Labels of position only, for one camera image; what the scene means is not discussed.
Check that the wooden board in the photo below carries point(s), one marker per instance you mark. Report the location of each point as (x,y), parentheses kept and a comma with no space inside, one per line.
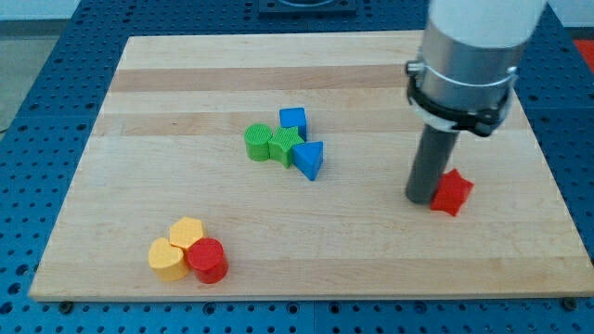
(168,143)

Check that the red cylinder block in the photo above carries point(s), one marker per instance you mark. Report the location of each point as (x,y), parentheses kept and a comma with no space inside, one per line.
(207,258)

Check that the green star block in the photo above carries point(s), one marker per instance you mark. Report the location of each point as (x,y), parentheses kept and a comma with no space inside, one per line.
(281,143)

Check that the blue triangle block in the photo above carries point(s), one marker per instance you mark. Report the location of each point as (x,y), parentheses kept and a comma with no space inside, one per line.
(308,158)

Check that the red star block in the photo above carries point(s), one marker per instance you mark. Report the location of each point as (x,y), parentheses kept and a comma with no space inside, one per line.
(452,193)

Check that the green cylinder block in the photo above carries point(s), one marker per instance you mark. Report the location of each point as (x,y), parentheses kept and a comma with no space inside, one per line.
(256,137)

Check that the yellow heart block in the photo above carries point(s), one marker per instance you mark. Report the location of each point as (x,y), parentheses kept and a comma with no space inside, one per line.
(167,262)

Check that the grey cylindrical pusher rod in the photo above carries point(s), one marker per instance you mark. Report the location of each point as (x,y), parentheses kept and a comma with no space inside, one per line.
(433,153)

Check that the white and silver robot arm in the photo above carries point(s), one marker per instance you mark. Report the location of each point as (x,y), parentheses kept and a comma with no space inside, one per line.
(463,76)

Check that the yellow hexagon block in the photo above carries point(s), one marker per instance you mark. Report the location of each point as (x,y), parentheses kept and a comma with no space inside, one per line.
(185,232)

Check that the blue cube block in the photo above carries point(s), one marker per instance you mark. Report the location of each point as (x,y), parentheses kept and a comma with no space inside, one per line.
(294,117)

